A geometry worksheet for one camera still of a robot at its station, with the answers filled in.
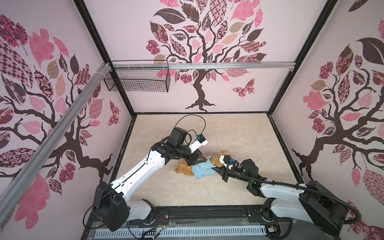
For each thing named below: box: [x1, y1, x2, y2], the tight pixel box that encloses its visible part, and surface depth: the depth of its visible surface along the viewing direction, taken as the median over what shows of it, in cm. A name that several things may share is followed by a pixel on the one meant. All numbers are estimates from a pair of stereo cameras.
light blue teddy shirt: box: [192, 156, 217, 179], surface depth 75 cm
